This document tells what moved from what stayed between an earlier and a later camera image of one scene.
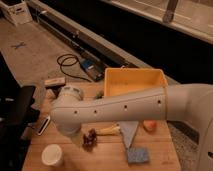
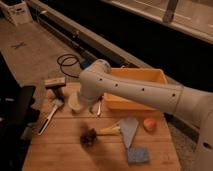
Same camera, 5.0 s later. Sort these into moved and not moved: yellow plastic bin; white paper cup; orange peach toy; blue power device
Moved: white paper cup
Not moved: orange peach toy; blue power device; yellow plastic bin
